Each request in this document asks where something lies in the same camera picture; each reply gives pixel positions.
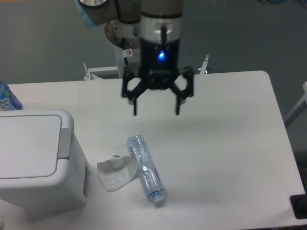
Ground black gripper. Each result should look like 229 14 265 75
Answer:
121 39 194 116

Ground white push-button trash can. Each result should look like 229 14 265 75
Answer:
0 110 89 211

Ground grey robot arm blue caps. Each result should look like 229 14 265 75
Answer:
75 0 194 114

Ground crushed clear plastic bottle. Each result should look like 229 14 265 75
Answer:
127 135 165 207

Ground crumpled white paper wrapper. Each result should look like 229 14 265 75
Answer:
96 155 138 192

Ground blue labelled water bottle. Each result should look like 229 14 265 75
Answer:
0 81 23 111

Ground black clamp at table corner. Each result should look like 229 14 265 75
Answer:
290 194 307 219

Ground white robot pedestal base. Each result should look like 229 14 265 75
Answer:
83 21 210 81

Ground black cable on pedestal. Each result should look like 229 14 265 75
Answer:
121 37 130 67

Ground white frame at right edge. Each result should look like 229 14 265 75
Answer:
284 82 307 128

